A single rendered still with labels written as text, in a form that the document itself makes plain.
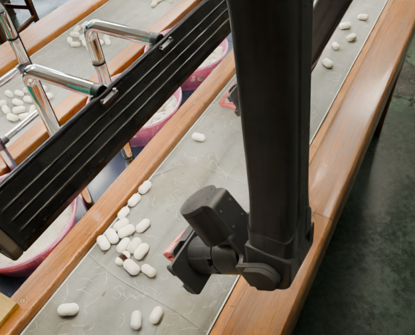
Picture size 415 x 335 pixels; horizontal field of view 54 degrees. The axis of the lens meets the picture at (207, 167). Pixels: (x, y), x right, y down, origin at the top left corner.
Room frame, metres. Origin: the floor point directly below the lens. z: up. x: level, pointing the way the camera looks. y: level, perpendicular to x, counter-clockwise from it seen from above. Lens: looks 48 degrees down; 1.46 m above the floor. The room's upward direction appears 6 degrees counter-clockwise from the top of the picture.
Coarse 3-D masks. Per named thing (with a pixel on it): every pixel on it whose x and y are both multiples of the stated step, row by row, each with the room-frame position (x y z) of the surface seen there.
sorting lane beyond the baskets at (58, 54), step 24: (120, 0) 1.60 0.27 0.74; (144, 0) 1.57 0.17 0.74; (168, 0) 1.55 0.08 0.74; (144, 24) 1.38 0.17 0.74; (48, 48) 1.29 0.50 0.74; (72, 48) 1.27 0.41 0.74; (120, 48) 1.24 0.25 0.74; (72, 72) 1.12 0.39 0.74; (0, 96) 1.03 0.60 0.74; (0, 120) 0.92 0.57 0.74
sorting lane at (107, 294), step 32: (384, 0) 1.37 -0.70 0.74; (352, 32) 1.18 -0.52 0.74; (320, 64) 1.02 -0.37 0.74; (352, 64) 1.00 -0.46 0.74; (320, 96) 0.87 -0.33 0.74; (192, 128) 0.80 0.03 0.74; (224, 128) 0.78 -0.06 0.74; (192, 160) 0.68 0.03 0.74; (224, 160) 0.67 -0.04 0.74; (160, 192) 0.59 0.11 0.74; (192, 192) 0.58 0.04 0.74; (160, 224) 0.51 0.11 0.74; (96, 256) 0.44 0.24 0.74; (160, 256) 0.43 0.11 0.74; (64, 288) 0.38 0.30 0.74; (96, 288) 0.37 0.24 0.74; (128, 288) 0.36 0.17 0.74; (160, 288) 0.36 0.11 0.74; (224, 288) 0.34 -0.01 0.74; (32, 320) 0.32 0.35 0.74; (64, 320) 0.32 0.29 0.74; (96, 320) 0.31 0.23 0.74; (128, 320) 0.30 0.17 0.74; (160, 320) 0.30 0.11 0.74; (192, 320) 0.29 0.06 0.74
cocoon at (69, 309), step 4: (60, 304) 0.34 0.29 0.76; (64, 304) 0.34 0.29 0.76; (68, 304) 0.34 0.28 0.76; (72, 304) 0.33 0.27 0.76; (76, 304) 0.34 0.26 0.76; (60, 308) 0.33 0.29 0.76; (64, 308) 0.33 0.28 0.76; (68, 308) 0.33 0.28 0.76; (72, 308) 0.33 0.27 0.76; (76, 308) 0.33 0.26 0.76; (60, 312) 0.32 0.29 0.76; (64, 312) 0.32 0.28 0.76; (68, 312) 0.32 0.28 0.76; (72, 312) 0.32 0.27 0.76; (76, 312) 0.32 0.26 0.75
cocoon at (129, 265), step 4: (128, 260) 0.41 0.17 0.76; (132, 260) 0.42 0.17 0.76; (124, 264) 0.41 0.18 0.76; (128, 264) 0.41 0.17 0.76; (132, 264) 0.40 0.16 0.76; (136, 264) 0.41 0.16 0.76; (124, 268) 0.40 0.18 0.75; (128, 268) 0.40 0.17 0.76; (132, 268) 0.40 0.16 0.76; (136, 268) 0.40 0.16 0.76; (128, 272) 0.39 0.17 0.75; (132, 272) 0.39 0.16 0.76; (136, 272) 0.39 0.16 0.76
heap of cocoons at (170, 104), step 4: (172, 96) 0.95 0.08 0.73; (168, 100) 0.92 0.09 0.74; (172, 100) 0.93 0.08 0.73; (176, 100) 0.93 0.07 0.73; (164, 104) 0.92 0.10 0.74; (168, 104) 0.90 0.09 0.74; (172, 104) 0.90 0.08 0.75; (176, 104) 0.91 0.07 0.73; (160, 108) 0.89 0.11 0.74; (164, 108) 0.91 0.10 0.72; (168, 108) 0.89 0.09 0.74; (172, 108) 0.89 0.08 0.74; (156, 112) 0.89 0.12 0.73; (160, 112) 0.89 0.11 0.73; (164, 112) 0.89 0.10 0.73; (168, 112) 0.87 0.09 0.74; (152, 116) 0.86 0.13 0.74; (156, 116) 0.86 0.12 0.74; (160, 116) 0.86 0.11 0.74; (164, 116) 0.85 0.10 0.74; (152, 120) 0.86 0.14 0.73; (156, 120) 0.86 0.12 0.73; (148, 124) 0.85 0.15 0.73; (136, 136) 0.80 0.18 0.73
